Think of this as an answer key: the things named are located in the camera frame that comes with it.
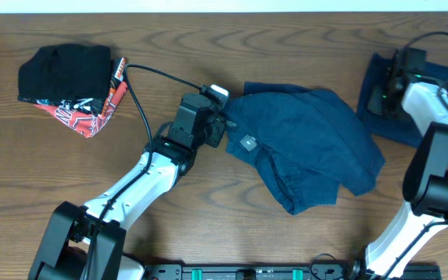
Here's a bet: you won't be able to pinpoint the dark blue cloth pile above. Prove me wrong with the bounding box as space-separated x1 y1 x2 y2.
357 54 448 147

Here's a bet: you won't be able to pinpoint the red black printed garment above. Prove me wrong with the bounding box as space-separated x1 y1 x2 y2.
17 57 128 138

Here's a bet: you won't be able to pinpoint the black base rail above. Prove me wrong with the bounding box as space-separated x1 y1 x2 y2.
142 263 443 280

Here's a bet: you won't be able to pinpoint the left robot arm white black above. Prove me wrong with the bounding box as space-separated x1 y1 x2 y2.
29 87 229 279

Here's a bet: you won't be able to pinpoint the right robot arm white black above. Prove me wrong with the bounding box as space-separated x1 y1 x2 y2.
351 48 448 279

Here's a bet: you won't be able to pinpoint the folded black garment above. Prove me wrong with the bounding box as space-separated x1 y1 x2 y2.
18 44 110 102

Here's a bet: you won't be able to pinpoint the dark blue denim shorts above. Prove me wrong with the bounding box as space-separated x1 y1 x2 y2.
223 82 386 215

